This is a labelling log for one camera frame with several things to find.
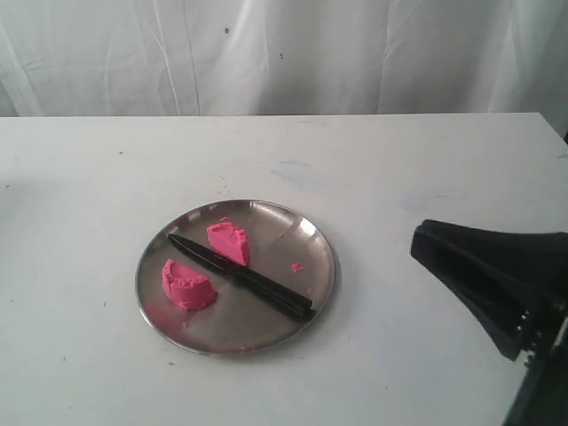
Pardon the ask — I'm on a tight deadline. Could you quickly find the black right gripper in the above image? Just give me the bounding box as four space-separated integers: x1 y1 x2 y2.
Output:
409 239 568 426

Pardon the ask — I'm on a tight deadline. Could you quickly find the white backdrop curtain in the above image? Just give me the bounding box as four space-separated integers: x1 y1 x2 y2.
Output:
0 0 568 117

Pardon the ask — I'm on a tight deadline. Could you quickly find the round steel plate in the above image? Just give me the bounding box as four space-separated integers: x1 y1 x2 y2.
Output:
136 200 338 355

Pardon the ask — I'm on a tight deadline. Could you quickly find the black plastic knife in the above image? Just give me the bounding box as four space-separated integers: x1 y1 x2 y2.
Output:
168 233 314 319

